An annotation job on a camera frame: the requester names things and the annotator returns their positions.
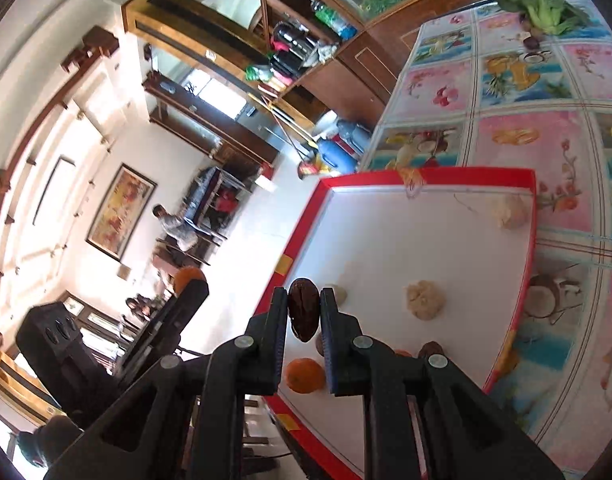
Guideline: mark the red box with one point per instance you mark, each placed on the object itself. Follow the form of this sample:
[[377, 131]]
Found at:
[[226, 202]]

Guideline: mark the red rimmed white tray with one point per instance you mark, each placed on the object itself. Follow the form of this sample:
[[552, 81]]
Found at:
[[411, 250]]

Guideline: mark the white cloth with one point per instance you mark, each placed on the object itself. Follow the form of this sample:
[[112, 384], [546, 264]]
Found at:
[[326, 53]]

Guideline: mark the blue thermos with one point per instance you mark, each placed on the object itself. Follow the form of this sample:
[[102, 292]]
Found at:
[[338, 156]]

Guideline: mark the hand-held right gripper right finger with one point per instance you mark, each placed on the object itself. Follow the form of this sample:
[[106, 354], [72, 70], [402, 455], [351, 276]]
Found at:
[[330, 340]]

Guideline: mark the red broom and dustpan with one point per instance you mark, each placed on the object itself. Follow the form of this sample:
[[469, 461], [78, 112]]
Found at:
[[308, 169]]

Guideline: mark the green bok choy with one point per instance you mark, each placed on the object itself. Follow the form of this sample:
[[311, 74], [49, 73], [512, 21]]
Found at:
[[541, 0]]

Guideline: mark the wooden cabinet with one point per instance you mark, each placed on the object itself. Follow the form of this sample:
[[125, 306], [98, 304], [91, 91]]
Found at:
[[366, 75]]

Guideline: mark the dried red date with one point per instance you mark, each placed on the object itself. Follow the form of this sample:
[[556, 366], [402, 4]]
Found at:
[[303, 310], [431, 349]]

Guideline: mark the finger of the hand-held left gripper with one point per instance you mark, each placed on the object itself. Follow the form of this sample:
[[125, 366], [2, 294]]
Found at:
[[193, 300], [153, 327]]

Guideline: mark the fruit print tablecloth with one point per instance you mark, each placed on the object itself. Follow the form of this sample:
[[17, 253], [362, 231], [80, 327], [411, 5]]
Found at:
[[561, 135]]

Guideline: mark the green bag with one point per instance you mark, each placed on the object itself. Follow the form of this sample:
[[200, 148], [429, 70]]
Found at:
[[258, 73]]

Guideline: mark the dark side table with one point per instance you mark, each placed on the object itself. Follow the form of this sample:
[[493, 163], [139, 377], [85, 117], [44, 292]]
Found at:
[[210, 195]]

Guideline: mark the dark round fruit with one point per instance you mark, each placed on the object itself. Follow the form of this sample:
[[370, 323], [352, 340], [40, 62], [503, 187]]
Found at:
[[525, 22], [532, 43]]

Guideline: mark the grey thermos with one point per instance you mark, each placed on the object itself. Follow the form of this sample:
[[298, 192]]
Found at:
[[356, 136]]

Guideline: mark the framed wall painting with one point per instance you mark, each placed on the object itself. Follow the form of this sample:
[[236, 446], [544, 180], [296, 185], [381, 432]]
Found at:
[[119, 210]]

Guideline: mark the green water bottle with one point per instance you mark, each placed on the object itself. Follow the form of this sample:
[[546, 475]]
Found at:
[[333, 20]]

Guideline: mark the pink cup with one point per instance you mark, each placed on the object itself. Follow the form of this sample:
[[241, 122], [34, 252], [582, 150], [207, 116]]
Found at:
[[283, 83]]

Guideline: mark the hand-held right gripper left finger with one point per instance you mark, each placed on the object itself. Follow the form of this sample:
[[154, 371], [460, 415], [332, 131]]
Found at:
[[281, 332]]

